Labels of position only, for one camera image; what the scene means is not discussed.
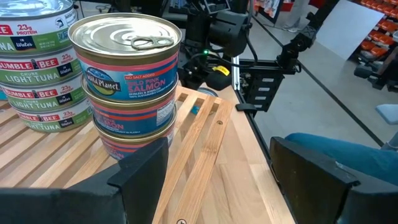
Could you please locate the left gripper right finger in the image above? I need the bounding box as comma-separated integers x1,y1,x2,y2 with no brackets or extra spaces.
269,136,398,224

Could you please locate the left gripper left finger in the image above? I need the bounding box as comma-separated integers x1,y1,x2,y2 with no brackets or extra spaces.
0,137,169,224

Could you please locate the Wild Planet pink salmon can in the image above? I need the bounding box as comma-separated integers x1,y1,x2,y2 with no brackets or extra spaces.
92,105,178,161
80,74,178,139
67,12,183,103

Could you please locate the wooden slatted shelf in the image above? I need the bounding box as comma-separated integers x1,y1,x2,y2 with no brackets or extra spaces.
0,85,236,224

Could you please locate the person's leg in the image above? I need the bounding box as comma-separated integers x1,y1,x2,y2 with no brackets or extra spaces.
284,133,398,187

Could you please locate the black floor equipment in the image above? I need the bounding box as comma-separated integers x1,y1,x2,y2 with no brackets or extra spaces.
353,46,398,93

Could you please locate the rack of orange boxes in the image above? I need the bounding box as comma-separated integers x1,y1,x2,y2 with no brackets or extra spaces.
354,0,398,58

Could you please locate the white panel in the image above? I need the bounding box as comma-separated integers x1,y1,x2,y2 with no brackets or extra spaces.
315,0,386,61

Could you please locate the person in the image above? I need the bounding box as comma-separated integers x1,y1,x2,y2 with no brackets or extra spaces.
279,0,312,34

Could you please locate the black frame brace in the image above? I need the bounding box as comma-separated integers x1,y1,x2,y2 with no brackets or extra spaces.
276,0,341,75

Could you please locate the yellow cable tag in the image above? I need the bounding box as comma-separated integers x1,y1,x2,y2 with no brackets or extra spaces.
212,65,231,77

